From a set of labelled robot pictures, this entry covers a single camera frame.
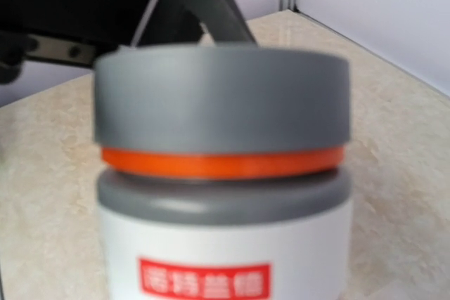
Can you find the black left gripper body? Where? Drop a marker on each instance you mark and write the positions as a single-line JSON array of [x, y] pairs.
[[76, 32]]

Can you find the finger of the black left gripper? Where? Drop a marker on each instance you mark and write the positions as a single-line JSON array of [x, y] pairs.
[[221, 12]]

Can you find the grey bottle cap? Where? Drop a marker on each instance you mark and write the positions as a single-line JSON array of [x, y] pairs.
[[223, 112]]

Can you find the orange grey-capped pill bottle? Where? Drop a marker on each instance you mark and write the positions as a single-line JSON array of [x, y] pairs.
[[285, 238]]

